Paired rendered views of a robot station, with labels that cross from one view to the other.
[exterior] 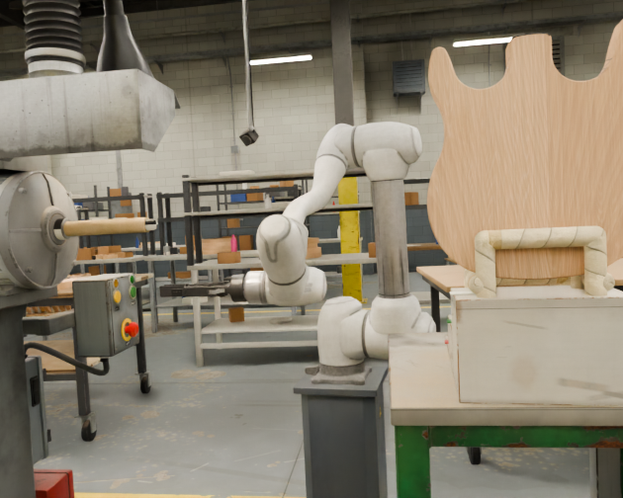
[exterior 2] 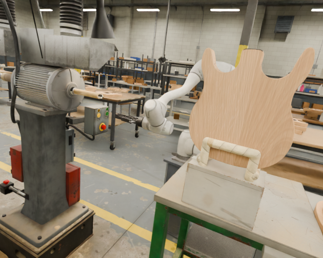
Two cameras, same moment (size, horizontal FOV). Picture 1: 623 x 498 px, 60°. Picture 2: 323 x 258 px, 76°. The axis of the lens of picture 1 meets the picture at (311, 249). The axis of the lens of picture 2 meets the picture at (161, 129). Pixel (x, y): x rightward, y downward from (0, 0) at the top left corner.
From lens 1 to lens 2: 39 cm
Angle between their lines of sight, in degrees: 20
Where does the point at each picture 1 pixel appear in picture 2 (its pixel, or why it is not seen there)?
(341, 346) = (184, 149)
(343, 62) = (250, 15)
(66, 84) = (67, 40)
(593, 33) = not seen: outside the picture
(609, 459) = not seen: hidden behind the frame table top
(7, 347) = (58, 126)
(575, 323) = (233, 189)
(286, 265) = (153, 120)
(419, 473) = (161, 219)
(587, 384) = (232, 214)
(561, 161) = (251, 115)
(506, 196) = (222, 124)
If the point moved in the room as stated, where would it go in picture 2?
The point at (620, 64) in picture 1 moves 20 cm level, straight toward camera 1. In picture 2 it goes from (295, 73) to (269, 66)
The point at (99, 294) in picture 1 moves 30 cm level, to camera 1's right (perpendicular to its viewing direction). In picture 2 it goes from (92, 113) to (130, 121)
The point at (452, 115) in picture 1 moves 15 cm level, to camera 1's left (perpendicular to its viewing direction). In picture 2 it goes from (207, 82) to (167, 76)
